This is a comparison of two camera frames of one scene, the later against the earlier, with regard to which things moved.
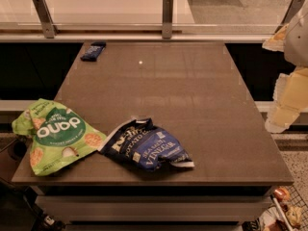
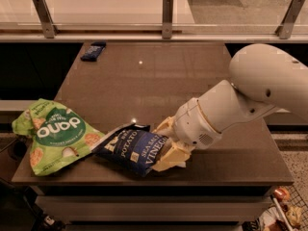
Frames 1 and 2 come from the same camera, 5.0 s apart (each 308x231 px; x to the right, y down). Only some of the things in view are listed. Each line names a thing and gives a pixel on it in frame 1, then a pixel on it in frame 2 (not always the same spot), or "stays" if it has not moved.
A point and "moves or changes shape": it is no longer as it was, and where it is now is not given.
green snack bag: [58, 138] stays
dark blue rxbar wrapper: [93, 51] stays
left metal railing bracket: [44, 16] stays
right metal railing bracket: [295, 6] stays
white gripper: [296, 42] to [192, 122]
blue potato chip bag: [146, 147] moves or changes shape
